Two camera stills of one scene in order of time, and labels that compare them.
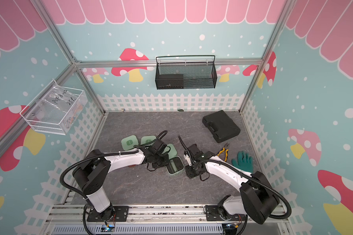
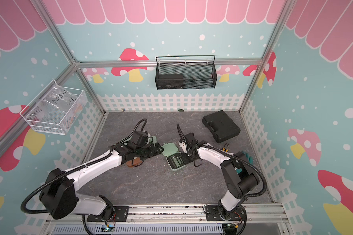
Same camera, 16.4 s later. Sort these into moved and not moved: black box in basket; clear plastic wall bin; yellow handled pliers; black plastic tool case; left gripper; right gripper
Moved: left gripper; right gripper
Not moved: clear plastic wall bin; black box in basket; yellow handled pliers; black plastic tool case
